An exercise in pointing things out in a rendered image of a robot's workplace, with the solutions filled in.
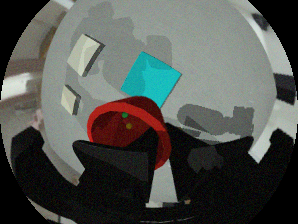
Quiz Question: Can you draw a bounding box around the beige flat pad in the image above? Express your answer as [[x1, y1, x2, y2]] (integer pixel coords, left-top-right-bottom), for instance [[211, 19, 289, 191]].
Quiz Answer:
[[61, 84, 77, 116]]

